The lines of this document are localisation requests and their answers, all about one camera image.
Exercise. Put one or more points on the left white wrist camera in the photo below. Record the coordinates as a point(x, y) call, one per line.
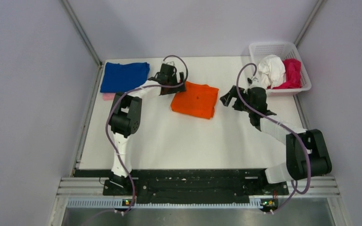
point(170, 63)

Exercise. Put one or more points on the folded pink t shirt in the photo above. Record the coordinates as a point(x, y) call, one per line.
point(108, 96)

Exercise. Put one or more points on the folded blue t shirt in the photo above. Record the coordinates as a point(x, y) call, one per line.
point(122, 78)

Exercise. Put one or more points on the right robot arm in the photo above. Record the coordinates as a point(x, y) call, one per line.
point(306, 151)

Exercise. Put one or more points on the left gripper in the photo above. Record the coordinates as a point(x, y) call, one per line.
point(175, 90)

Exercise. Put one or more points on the white t shirt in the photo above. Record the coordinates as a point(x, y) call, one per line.
point(271, 72)

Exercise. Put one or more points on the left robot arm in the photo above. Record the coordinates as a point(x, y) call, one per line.
point(125, 118)

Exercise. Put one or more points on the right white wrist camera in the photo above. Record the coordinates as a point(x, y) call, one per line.
point(253, 82)

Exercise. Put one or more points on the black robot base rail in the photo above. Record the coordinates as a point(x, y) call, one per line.
point(156, 189)

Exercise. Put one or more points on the white plastic basket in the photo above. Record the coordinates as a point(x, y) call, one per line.
point(284, 50)

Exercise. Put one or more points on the orange t shirt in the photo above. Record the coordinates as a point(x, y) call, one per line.
point(199, 100)

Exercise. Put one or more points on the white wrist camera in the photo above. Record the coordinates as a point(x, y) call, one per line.
point(253, 82)
point(170, 63)

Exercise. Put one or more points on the magenta t shirt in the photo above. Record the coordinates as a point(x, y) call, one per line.
point(293, 75)

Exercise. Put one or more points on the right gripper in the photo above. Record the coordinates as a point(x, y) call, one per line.
point(226, 99)

